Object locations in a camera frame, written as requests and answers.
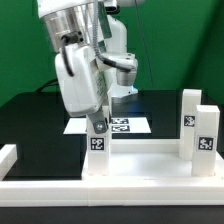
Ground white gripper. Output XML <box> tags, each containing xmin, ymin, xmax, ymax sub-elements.
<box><xmin>55</xmin><ymin>44</ymin><xmax>108</xmax><ymax>134</ymax></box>

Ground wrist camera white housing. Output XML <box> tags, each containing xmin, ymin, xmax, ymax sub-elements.
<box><xmin>108</xmin><ymin>53</ymin><xmax>138</xmax><ymax>86</ymax></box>

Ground grey braided wrist cable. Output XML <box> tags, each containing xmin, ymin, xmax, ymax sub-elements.
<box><xmin>91</xmin><ymin>0</ymin><xmax>138</xmax><ymax>73</ymax></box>

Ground fiducial marker sheet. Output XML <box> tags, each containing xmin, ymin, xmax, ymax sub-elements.
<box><xmin>64</xmin><ymin>117</ymin><xmax>151</xmax><ymax>134</ymax></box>

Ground black cable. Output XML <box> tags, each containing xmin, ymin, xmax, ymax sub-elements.
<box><xmin>35</xmin><ymin>78</ymin><xmax>60</xmax><ymax>93</ymax></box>

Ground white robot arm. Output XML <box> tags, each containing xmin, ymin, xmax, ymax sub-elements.
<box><xmin>37</xmin><ymin>0</ymin><xmax>138</xmax><ymax>134</ymax></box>

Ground white desk tabletop tray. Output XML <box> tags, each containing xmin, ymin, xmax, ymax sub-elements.
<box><xmin>81</xmin><ymin>139</ymin><xmax>224</xmax><ymax>182</ymax></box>

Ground white U-shaped fence frame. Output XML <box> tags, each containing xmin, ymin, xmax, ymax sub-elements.
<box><xmin>0</xmin><ymin>144</ymin><xmax>224</xmax><ymax>207</ymax></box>

